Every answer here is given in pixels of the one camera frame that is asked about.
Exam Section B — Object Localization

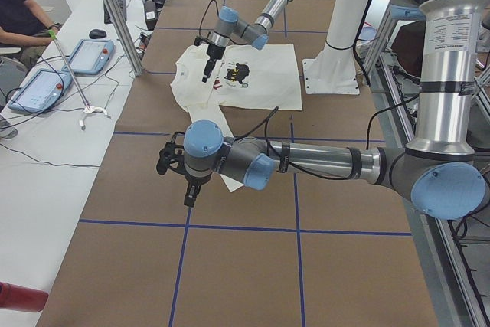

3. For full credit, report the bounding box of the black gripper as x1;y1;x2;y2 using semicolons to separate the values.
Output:
184;175;210;207
202;43;224;83

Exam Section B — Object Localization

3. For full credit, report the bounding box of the cream cat print t-shirt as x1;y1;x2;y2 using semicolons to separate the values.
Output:
171;44;302;191

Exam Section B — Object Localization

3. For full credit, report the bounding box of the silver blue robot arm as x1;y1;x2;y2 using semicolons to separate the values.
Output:
196;0;293;83
179;0;489;220

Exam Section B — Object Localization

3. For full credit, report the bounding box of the black power adapter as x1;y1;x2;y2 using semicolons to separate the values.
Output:
143;0;158;31

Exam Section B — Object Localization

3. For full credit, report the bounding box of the black keyboard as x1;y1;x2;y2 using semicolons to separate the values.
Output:
103;0;127;25

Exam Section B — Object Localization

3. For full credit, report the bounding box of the black computer mouse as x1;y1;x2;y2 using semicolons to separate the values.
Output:
89;29;106;39

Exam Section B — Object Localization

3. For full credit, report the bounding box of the far blue teach pendant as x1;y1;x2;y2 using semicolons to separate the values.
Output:
68;39;115;75

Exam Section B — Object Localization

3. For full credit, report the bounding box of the blue teach pendant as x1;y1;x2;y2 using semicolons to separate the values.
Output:
8;69;73;113
68;39;115;75

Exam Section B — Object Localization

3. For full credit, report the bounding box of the metal reacher grabber stick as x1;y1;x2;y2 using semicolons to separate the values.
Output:
48;29;111;131

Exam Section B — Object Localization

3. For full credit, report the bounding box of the near blue teach pendant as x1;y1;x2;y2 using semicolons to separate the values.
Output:
8;69;73;113

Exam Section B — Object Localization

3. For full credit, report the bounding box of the seated person dark shirt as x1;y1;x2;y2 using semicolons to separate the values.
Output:
0;0;62;69

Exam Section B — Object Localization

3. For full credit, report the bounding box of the red bottle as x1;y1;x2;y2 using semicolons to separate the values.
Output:
0;282;49;312

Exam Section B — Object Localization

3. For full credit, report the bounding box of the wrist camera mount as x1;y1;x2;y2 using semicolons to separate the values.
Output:
194;31;212;47
156;132;185;175

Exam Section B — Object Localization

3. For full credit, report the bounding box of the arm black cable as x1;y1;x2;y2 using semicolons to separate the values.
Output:
234;104;380;181
198;0;225;39

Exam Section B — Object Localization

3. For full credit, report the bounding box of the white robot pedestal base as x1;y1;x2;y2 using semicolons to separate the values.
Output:
303;0;369;95

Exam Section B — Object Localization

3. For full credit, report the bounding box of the aluminium frame post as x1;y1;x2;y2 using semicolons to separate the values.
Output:
103;0;143;77

